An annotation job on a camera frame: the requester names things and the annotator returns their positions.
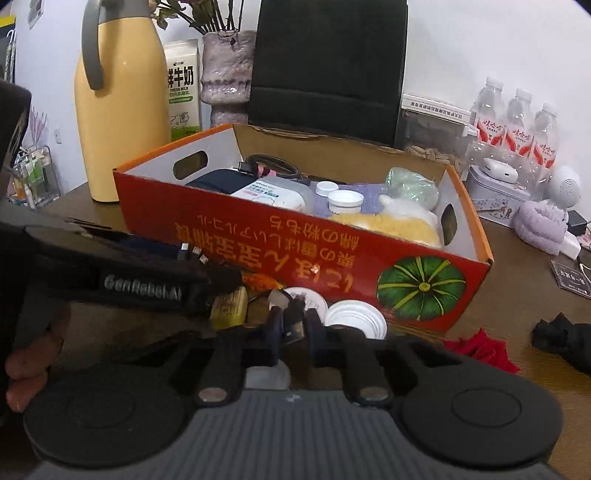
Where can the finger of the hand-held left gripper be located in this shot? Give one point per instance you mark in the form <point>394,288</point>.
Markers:
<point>152,284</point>
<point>83,239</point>

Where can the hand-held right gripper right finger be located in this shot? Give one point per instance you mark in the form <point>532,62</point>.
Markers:
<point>315,337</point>

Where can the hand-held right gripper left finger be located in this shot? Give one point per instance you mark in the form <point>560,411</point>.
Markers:
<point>277,330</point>

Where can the white round disc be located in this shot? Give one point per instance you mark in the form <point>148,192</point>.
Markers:
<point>310,295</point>

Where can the white round lid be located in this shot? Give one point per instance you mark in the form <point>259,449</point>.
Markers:
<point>355,319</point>

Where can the orange wrapper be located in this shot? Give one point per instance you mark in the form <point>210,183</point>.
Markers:
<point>258,280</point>

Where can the yellow packet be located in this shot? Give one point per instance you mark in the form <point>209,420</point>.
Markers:
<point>228,307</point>

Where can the orange cardboard box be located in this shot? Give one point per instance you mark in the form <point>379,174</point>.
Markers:
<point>295,249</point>

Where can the black zip pouch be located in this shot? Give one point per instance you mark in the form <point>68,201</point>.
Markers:
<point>217,181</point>

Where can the yellow plush toy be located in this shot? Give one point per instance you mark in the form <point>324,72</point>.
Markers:
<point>392,228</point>

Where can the white round jar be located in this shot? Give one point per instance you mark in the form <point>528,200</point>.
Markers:
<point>345,201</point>

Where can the small white cap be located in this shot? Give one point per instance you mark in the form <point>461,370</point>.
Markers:
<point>327,187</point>

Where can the red fabric flower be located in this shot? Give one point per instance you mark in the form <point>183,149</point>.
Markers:
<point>485,350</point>

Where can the green fabric pouch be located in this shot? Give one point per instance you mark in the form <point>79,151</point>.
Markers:
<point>413,187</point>

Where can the person's left hand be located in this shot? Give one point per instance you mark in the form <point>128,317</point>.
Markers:
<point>32,364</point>

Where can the clear organizer with items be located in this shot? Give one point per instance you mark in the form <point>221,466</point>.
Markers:
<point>37,177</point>

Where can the yellow thermos jug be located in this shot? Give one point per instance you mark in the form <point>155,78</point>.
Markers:
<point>124,124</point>

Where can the green and white milk carton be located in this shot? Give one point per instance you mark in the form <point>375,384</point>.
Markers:
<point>182,87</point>

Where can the pink textured vase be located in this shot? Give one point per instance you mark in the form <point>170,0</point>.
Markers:
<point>228,78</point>

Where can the printed tin box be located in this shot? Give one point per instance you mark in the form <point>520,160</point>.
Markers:
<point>494,203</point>

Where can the clear container with white lid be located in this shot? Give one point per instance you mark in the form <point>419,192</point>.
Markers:
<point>434,134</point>

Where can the black fabric bundle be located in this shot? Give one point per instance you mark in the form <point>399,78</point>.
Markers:
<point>563,339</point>

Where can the small white device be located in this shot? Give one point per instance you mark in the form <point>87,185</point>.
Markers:
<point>501,170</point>

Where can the purple towel roll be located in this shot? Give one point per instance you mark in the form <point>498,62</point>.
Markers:
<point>542,226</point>

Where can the dried pink roses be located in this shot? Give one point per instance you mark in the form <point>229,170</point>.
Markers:
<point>203,14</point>

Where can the dark printed card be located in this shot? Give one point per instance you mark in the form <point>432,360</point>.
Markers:
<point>570,279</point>

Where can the black paper bag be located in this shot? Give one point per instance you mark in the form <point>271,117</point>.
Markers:
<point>323,69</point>

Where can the white plug adapter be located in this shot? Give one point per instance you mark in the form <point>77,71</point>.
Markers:
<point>571,247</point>

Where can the black plug adapter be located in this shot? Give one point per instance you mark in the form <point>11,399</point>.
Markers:
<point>577,222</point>

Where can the white round speaker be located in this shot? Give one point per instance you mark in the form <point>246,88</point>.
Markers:
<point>567,187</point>

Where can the white wall outlet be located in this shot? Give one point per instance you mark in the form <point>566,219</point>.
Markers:
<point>57,134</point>

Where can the purple wall decal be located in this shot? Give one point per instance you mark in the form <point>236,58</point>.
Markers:
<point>39,124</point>

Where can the wall poster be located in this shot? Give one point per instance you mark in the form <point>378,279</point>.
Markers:
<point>36,11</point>

